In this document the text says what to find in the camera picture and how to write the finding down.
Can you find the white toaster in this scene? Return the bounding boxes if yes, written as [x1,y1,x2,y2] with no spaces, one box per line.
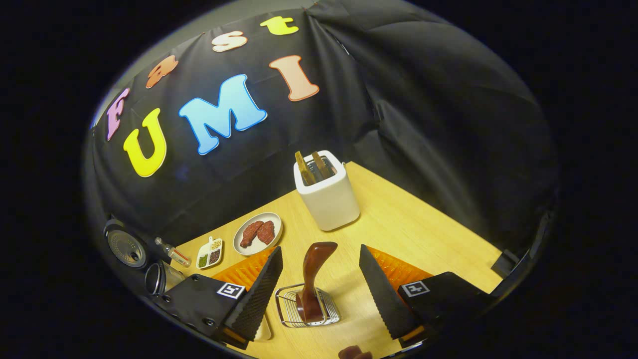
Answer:
[294,150,360,231]

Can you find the brown meat piece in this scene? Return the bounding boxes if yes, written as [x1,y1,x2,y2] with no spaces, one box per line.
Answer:
[240,221,264,248]
[256,221,276,245]

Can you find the grey and cream rice cooker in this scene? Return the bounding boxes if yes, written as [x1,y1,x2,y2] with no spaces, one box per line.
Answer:
[103,218,187,298]

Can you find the small clear glass bottle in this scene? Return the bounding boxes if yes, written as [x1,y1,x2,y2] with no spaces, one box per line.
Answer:
[155,237,192,268]

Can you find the brown toast slice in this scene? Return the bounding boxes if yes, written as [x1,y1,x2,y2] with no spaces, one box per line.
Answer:
[312,152,333,180]
[295,151,316,186]

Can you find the brown wooden spoon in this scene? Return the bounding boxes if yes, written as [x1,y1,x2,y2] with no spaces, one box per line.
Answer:
[296,242,338,323]

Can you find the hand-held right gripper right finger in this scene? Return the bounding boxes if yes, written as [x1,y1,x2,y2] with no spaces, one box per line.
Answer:
[359,244,494,350]

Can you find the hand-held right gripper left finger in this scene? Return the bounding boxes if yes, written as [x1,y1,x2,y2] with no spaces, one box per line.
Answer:
[162,246,284,351]

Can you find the round white plate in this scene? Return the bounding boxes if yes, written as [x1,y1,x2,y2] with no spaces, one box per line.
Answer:
[233,212,283,256]

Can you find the black backdrop cloth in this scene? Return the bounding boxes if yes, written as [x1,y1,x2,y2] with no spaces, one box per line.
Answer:
[85,0,559,255]

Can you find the white divided dish with beans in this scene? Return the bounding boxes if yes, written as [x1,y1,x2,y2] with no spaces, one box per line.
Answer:
[196,236,224,270]

